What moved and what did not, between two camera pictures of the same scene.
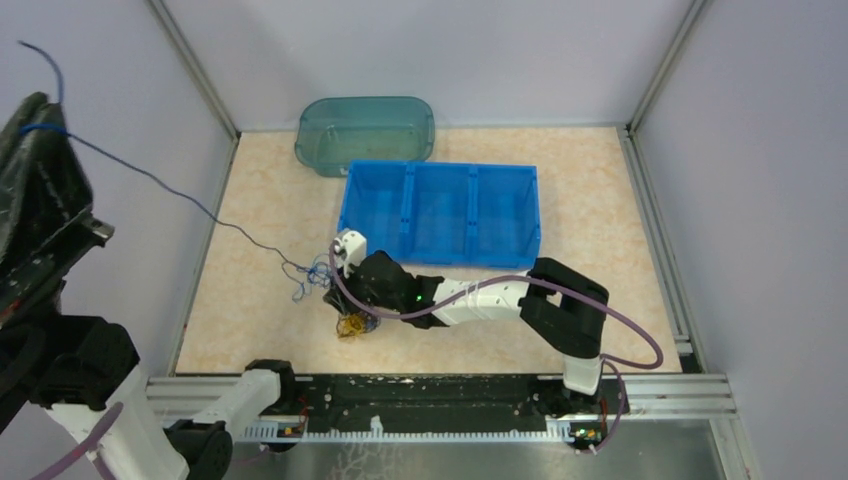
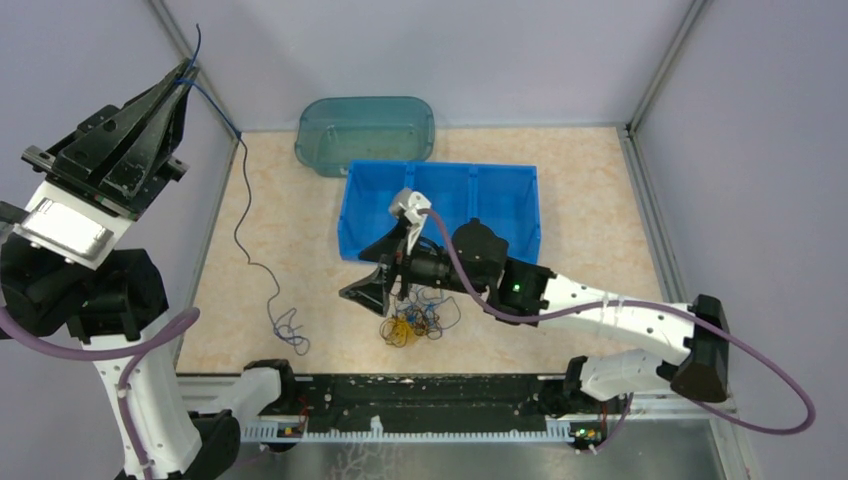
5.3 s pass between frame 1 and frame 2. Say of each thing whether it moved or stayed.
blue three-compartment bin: stayed
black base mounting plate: stayed
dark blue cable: moved
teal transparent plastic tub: stayed
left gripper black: moved
